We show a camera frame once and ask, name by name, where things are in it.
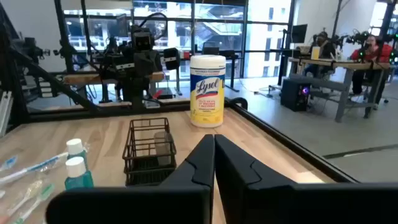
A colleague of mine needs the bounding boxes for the person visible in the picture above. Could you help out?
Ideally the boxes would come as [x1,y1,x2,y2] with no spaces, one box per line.
[350,34,393,97]
[303,30,337,78]

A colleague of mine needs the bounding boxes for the wooden desk grey legs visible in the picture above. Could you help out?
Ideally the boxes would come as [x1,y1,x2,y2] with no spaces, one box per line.
[288,57,391,123]

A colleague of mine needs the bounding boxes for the green toothbrush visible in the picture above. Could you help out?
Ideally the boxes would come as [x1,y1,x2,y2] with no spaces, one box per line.
[12,182,56,224]

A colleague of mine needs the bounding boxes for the wooden workbench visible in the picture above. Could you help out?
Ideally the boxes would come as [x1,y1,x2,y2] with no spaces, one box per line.
[63,71,165,104]

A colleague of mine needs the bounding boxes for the black wire basket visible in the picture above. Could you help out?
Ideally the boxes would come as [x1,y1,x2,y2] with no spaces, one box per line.
[122,117,177,187]

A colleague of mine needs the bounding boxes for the clear plastic cup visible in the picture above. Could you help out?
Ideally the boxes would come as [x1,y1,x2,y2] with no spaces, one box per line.
[154,130,174,166]

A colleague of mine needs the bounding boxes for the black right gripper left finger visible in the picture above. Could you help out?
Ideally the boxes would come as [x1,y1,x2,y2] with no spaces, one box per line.
[45,134,216,224]

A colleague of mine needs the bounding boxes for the black computer tower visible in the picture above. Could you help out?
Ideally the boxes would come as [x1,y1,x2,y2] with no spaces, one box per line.
[280,77,312,112]

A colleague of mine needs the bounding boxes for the black monitor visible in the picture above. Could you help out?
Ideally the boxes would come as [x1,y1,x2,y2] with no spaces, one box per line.
[290,24,308,44]

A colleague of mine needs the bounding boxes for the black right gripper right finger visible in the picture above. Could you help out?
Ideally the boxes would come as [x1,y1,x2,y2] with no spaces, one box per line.
[214,134,398,224]

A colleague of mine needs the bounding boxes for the teal mouthwash bottle white cap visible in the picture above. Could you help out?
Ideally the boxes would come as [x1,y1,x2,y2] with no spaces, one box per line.
[64,156,95,190]
[65,138,90,163]

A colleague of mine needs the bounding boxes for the yellow Lysol wipes canister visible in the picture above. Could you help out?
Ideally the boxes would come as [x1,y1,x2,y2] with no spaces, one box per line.
[190,55,227,128]

